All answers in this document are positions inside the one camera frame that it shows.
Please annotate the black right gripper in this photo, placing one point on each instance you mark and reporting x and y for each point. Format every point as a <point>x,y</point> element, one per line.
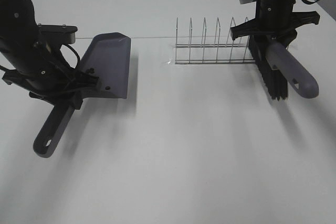
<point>277,16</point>

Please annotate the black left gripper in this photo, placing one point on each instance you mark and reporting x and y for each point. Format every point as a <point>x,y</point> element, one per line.
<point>55,87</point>

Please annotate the pile of coffee beans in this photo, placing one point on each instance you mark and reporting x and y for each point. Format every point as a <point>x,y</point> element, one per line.
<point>104,82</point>

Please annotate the grey plastic dustpan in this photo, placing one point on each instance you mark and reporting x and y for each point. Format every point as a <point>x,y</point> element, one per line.
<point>108,52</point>

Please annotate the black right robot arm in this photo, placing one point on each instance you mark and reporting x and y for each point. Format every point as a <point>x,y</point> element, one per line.
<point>270,34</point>

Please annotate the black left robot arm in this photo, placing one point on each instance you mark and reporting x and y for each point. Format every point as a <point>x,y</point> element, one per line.
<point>34,51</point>

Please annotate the metal wire rack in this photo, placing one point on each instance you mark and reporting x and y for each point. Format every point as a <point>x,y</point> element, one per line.
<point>209,49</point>

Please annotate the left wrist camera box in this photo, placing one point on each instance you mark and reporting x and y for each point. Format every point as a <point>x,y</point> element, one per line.
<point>59,34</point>

